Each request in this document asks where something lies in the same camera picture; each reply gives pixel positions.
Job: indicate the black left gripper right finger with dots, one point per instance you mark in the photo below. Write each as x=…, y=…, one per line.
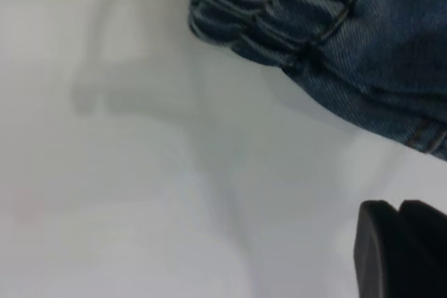
x=422, y=252

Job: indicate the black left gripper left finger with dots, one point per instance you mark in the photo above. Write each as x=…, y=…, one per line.
x=377, y=252

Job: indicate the blue denim pants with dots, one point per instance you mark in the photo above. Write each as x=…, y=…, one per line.
x=349, y=33

